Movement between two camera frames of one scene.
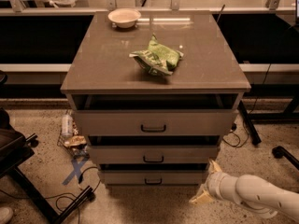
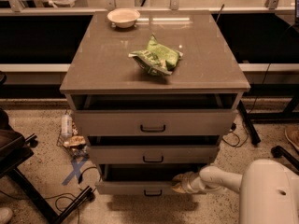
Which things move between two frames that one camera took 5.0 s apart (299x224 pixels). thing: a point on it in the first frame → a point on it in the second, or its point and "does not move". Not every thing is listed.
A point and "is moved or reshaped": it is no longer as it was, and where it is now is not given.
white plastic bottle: (66, 126) does not move
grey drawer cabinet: (154, 91) does not move
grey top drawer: (157, 121) does not move
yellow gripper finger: (213, 167) → (181, 176)
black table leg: (250, 125) does not move
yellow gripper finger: (202, 196) → (179, 189)
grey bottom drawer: (152, 174) is moved or reshaped
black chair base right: (279, 151) does not move
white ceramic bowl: (124, 18) does not move
